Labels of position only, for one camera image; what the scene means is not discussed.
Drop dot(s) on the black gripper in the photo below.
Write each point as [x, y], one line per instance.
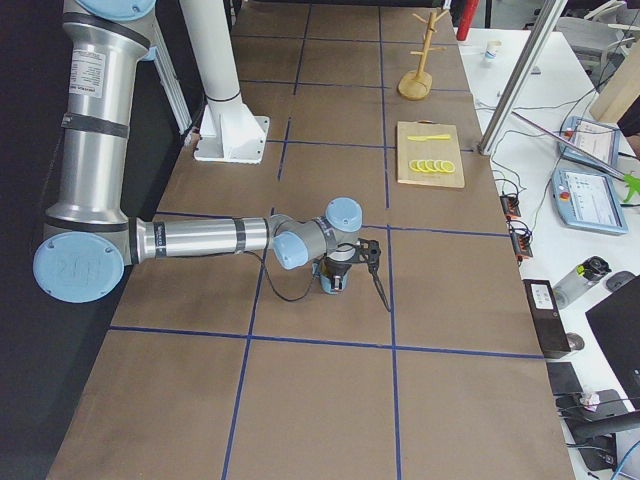
[339, 270]

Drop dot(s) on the dark blue mug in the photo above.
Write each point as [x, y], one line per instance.
[318, 270]

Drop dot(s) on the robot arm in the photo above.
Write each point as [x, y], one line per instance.
[88, 240]

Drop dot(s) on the wooden cup rack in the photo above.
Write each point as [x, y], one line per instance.
[416, 84]

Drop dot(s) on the lemon slice two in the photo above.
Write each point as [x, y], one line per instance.
[422, 166]

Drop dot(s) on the lemon slice three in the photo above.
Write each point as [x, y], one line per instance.
[430, 165]

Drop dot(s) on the bamboo cutting board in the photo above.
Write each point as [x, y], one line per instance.
[407, 151]

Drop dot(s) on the yellow plastic knife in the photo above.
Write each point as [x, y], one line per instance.
[426, 138]

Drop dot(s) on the white mounting pillar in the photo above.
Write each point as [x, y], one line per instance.
[229, 132]

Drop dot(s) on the black box with label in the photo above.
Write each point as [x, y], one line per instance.
[546, 319]

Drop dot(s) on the clear water bottle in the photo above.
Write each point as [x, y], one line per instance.
[579, 280]

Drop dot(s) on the teach pendant near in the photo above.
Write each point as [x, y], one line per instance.
[586, 201]

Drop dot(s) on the teach pendant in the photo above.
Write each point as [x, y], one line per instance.
[586, 201]
[603, 140]

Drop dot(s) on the black computer mouse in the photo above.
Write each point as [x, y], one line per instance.
[618, 280]

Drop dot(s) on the black monitor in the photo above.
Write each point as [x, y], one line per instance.
[615, 324]

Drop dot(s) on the red bottle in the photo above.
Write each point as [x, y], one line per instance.
[467, 13]

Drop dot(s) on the teach pendant far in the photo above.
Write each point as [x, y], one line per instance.
[603, 140]

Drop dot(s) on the metal stand with green clip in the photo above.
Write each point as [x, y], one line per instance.
[631, 181]

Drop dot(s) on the aluminium frame post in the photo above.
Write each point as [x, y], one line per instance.
[542, 29]

